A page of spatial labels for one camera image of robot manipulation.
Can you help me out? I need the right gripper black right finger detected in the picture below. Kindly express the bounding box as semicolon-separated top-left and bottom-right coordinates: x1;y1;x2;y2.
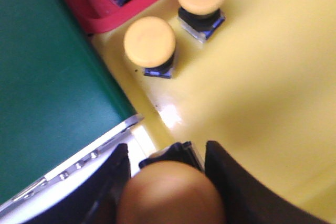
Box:
205;141;326;223

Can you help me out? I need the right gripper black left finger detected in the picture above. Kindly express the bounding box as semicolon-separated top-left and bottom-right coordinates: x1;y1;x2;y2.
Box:
28;143;131;223

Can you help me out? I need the yellow mushroom push button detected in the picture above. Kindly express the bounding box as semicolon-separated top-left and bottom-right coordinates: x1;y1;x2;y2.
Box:
177;0;225;43
116;142;226;223
123;16;176;79

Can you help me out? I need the green conveyor belt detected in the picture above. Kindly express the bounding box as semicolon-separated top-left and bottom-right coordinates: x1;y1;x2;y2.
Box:
1;0;136;203

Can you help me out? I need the aluminium conveyor side rail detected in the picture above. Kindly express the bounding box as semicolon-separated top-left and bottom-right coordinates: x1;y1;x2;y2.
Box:
1;114;143;223

